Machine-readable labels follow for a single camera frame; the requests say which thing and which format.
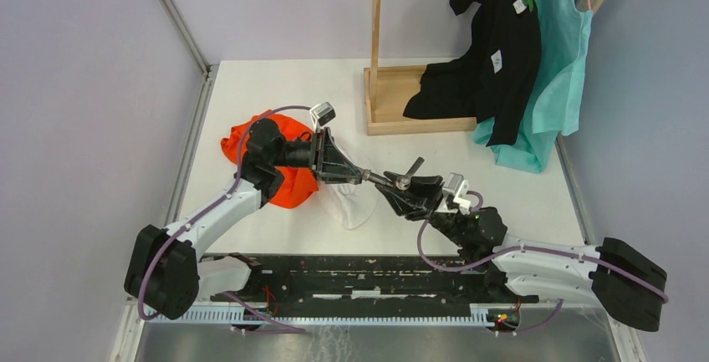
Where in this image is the aluminium frame rail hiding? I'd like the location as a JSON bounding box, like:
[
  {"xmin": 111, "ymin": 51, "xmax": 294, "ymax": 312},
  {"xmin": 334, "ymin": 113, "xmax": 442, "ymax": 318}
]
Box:
[{"xmin": 108, "ymin": 64, "xmax": 223, "ymax": 361}]

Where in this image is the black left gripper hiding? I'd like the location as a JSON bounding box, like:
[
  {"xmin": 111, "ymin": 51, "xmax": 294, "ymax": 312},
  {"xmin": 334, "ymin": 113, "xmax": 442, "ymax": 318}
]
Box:
[{"xmin": 272, "ymin": 127, "xmax": 363, "ymax": 185}]

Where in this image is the orange cloth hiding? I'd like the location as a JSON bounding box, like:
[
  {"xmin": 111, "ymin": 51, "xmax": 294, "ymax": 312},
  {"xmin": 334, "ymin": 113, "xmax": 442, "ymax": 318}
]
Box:
[{"xmin": 220, "ymin": 114, "xmax": 319, "ymax": 209}]

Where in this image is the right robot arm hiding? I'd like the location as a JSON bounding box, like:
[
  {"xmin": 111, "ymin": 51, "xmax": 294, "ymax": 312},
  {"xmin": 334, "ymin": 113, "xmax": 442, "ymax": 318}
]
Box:
[{"xmin": 369, "ymin": 171, "xmax": 669, "ymax": 333}]

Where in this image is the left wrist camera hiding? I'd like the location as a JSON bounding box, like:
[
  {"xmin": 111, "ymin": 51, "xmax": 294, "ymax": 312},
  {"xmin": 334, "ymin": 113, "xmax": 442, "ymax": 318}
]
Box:
[{"xmin": 309, "ymin": 102, "xmax": 336, "ymax": 132}]

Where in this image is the black t-shirt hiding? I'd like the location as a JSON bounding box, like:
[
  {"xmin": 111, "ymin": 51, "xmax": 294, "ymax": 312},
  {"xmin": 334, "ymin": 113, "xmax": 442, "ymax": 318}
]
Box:
[{"xmin": 403, "ymin": 0, "xmax": 542, "ymax": 146}]

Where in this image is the wooden clothes rack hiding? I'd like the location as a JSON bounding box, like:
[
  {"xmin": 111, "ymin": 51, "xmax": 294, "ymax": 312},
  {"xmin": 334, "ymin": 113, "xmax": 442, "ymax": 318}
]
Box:
[{"xmin": 364, "ymin": 0, "xmax": 477, "ymax": 136}]

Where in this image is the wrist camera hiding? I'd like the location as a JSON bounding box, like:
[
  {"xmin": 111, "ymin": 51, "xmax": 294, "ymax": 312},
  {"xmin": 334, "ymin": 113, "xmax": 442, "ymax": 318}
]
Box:
[
  {"xmin": 309, "ymin": 102, "xmax": 336, "ymax": 132},
  {"xmin": 438, "ymin": 172, "xmax": 472, "ymax": 215}
]

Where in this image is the white cable duct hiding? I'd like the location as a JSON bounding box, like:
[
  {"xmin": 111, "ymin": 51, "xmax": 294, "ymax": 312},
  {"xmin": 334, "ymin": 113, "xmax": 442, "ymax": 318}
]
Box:
[{"xmin": 145, "ymin": 304, "xmax": 500, "ymax": 329}]

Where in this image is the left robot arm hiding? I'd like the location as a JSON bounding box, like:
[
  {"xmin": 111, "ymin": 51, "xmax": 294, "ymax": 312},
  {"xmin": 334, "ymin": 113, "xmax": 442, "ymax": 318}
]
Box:
[{"xmin": 124, "ymin": 116, "xmax": 375, "ymax": 320}]

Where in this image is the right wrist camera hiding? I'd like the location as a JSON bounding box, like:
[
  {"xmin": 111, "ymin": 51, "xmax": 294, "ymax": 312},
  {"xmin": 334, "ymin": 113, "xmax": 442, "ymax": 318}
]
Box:
[{"xmin": 438, "ymin": 172, "xmax": 472, "ymax": 215}]

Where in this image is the white bucket hat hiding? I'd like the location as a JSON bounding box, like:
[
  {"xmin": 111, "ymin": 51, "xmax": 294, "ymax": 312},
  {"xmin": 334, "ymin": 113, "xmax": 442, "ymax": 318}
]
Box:
[{"xmin": 314, "ymin": 143, "xmax": 380, "ymax": 231}]

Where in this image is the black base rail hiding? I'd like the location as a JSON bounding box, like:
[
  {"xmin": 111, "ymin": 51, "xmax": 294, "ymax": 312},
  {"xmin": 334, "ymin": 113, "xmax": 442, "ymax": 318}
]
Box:
[{"xmin": 215, "ymin": 253, "xmax": 539, "ymax": 318}]

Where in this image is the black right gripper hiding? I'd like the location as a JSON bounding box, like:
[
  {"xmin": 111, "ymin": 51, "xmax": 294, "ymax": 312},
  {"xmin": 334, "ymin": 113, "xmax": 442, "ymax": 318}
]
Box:
[{"xmin": 375, "ymin": 170, "xmax": 469, "ymax": 247}]

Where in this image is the teal garment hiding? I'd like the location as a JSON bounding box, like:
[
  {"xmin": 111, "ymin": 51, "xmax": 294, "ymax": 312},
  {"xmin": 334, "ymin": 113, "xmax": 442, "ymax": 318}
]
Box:
[{"xmin": 490, "ymin": 0, "xmax": 593, "ymax": 173}]

